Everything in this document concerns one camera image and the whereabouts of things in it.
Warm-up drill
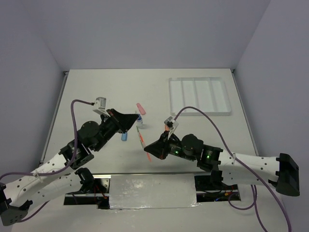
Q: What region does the pink translucent cap case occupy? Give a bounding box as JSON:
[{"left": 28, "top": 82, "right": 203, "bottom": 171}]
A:
[{"left": 136, "top": 103, "right": 146, "bottom": 116}]

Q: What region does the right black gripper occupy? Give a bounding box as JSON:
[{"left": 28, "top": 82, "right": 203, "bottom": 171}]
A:
[{"left": 144, "top": 130, "right": 196, "bottom": 161}]

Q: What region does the white divided organizer tray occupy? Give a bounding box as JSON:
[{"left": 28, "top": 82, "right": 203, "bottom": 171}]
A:
[{"left": 169, "top": 77, "right": 232, "bottom": 116}]

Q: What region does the blue translucent cap case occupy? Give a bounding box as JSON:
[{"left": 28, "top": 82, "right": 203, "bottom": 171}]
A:
[{"left": 121, "top": 132, "right": 128, "bottom": 142}]

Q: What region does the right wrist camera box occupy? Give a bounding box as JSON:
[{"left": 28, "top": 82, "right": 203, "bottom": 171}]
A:
[{"left": 164, "top": 116, "right": 179, "bottom": 136}]

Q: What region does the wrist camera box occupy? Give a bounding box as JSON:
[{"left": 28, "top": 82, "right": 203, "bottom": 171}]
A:
[
  {"left": 92, "top": 97, "right": 107, "bottom": 115},
  {"left": 164, "top": 116, "right": 179, "bottom": 136}
]

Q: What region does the orange highlighter pen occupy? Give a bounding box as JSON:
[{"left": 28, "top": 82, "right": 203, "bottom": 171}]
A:
[{"left": 136, "top": 126, "right": 152, "bottom": 162}]

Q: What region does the clear spray bottle blue cap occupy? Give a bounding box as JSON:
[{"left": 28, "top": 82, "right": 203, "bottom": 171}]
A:
[{"left": 136, "top": 114, "right": 143, "bottom": 129}]

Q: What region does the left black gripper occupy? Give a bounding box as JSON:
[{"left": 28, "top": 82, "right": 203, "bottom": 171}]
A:
[{"left": 93, "top": 108, "right": 139, "bottom": 152}]

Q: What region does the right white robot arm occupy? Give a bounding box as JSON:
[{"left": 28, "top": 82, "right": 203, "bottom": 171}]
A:
[{"left": 142, "top": 117, "right": 300, "bottom": 197}]

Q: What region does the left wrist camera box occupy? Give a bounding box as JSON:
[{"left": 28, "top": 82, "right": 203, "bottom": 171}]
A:
[{"left": 92, "top": 97, "right": 107, "bottom": 115}]

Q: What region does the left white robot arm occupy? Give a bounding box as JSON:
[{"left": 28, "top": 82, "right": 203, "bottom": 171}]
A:
[{"left": 0, "top": 109, "right": 138, "bottom": 226}]

